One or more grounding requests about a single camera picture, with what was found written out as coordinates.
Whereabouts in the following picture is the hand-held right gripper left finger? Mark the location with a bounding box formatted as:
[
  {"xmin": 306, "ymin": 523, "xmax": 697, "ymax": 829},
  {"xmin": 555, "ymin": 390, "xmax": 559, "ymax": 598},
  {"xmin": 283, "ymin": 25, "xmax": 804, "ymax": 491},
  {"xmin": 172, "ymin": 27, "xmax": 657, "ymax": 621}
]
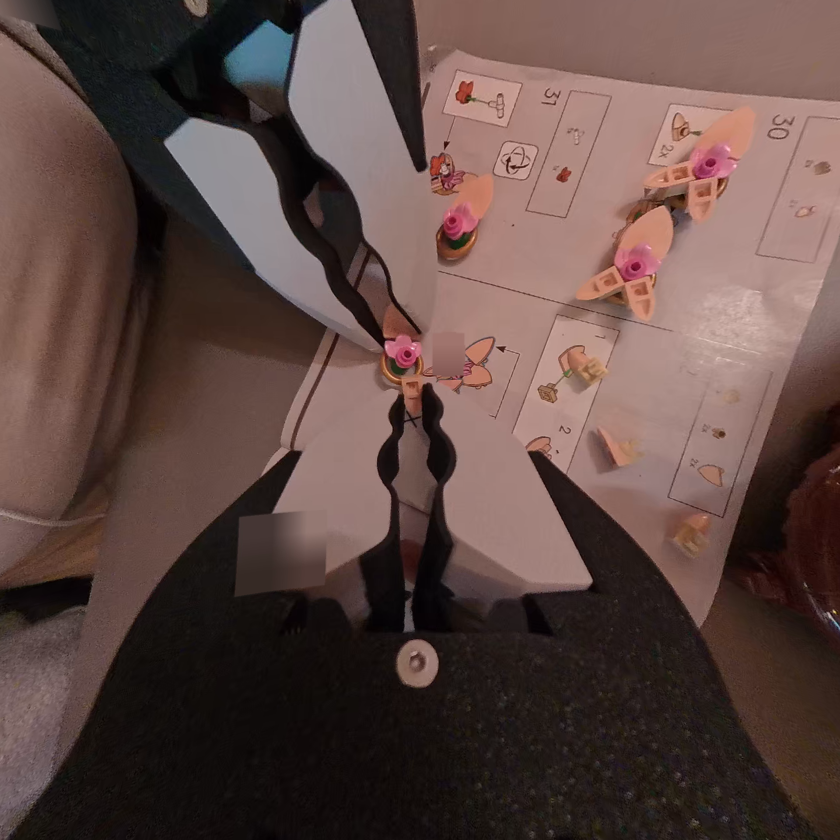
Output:
[{"xmin": 270, "ymin": 392, "xmax": 409, "ymax": 627}]

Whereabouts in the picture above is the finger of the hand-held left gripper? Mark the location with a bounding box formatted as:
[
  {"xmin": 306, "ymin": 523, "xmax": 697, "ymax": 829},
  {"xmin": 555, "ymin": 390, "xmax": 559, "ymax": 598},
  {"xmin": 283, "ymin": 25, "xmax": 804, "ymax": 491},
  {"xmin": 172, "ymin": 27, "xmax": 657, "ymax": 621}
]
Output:
[
  {"xmin": 287, "ymin": 0, "xmax": 438, "ymax": 333},
  {"xmin": 163, "ymin": 115, "xmax": 389, "ymax": 347}
]

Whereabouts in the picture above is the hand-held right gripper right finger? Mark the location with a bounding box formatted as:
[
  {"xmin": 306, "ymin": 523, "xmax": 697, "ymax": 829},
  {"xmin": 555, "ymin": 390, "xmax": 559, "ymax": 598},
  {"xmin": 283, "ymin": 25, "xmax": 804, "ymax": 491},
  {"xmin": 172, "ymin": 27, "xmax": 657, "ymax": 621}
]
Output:
[{"xmin": 413, "ymin": 384, "xmax": 595, "ymax": 626}]

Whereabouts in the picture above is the pink toy flower gold ring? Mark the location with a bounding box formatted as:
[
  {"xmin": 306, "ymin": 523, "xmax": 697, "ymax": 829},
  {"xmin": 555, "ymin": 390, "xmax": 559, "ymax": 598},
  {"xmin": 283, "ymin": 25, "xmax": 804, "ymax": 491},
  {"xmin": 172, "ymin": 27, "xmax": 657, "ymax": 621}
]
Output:
[
  {"xmin": 379, "ymin": 305, "xmax": 429, "ymax": 385},
  {"xmin": 434, "ymin": 172, "xmax": 495, "ymax": 262}
]

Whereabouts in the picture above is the grey desk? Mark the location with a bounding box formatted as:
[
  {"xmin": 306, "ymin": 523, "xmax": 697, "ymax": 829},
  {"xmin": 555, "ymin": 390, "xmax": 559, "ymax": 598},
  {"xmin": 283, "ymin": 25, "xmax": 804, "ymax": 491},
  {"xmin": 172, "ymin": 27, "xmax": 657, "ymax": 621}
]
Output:
[{"xmin": 62, "ymin": 0, "xmax": 840, "ymax": 824}]

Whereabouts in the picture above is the peach and yellow brick piece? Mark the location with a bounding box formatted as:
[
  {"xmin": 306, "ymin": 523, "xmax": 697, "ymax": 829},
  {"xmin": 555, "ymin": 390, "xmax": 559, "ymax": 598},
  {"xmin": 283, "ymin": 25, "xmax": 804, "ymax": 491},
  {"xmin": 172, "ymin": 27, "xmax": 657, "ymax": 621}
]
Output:
[
  {"xmin": 668, "ymin": 513, "xmax": 712, "ymax": 559},
  {"xmin": 595, "ymin": 427, "xmax": 643, "ymax": 470}
]

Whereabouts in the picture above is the person's beige sweatshirt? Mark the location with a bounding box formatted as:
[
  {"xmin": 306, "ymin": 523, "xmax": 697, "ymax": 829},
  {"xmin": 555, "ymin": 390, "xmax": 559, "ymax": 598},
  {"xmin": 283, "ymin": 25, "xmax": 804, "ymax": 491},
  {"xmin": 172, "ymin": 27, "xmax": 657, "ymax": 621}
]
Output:
[{"xmin": 0, "ymin": 16, "xmax": 162, "ymax": 589}]

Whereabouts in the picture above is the pink flower with peach petals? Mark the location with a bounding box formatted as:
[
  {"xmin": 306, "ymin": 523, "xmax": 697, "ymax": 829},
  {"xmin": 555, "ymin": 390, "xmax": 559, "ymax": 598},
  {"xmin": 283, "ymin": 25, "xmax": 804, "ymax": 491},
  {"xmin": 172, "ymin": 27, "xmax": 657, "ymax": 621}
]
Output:
[
  {"xmin": 642, "ymin": 106, "xmax": 756, "ymax": 224},
  {"xmin": 575, "ymin": 206, "xmax": 676, "ymax": 323}
]

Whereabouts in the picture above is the paper instruction booklet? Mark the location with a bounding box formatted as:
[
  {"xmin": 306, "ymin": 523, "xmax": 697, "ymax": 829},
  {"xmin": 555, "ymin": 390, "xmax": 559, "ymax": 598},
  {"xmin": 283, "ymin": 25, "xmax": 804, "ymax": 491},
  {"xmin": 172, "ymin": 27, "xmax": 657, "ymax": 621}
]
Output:
[{"xmin": 281, "ymin": 45, "xmax": 840, "ymax": 628}]

